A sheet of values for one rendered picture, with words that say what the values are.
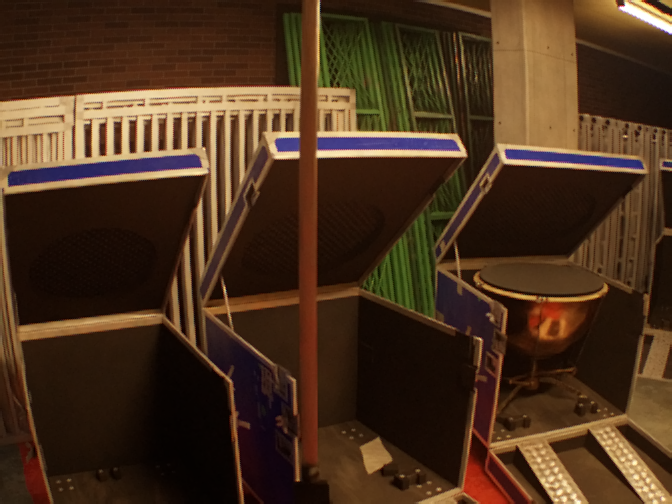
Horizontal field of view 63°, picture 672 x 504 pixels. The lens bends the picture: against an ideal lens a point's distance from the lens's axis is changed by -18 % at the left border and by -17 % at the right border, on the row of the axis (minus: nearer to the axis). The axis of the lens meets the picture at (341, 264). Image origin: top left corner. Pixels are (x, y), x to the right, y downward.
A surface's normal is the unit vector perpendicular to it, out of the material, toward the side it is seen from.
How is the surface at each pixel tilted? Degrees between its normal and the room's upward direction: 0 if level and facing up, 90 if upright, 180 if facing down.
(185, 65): 90
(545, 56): 90
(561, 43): 90
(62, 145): 87
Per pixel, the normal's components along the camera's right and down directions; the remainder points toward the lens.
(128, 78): 0.56, 0.18
